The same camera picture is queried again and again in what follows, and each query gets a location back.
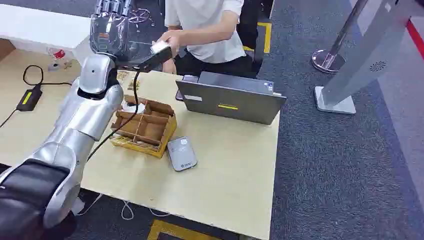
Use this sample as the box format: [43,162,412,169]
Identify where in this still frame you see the chair wheel base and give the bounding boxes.
[128,8,156,28]

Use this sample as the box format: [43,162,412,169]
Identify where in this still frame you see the black power adapter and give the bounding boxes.
[16,84,44,113]

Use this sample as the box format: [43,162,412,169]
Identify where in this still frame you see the black adapter cable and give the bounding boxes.
[0,64,73,129]

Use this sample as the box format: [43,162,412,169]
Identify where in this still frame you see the grey laptop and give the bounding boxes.
[175,71,288,126]

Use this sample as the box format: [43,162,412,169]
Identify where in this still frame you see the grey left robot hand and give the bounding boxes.
[88,0,174,73]

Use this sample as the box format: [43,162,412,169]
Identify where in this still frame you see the person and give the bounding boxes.
[162,0,258,79]

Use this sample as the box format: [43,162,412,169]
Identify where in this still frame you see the silver kiosk stand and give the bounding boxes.
[313,0,424,116]

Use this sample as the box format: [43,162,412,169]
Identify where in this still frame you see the printed sticker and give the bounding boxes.
[115,70,130,84]
[127,78,142,92]

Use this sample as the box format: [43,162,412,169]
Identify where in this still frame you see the wooden card box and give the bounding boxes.
[109,95,178,160]

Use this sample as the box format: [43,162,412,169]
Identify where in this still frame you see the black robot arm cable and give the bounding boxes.
[86,70,142,163]

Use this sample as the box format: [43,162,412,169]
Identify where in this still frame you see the chrome stanchion post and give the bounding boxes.
[311,0,369,75]

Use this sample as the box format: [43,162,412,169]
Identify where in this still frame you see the clear bag with red item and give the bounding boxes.
[46,47,69,63]

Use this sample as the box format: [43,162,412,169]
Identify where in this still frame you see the white cable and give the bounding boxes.
[75,193,172,222]

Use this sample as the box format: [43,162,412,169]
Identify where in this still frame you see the person's hand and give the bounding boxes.
[158,29,182,58]

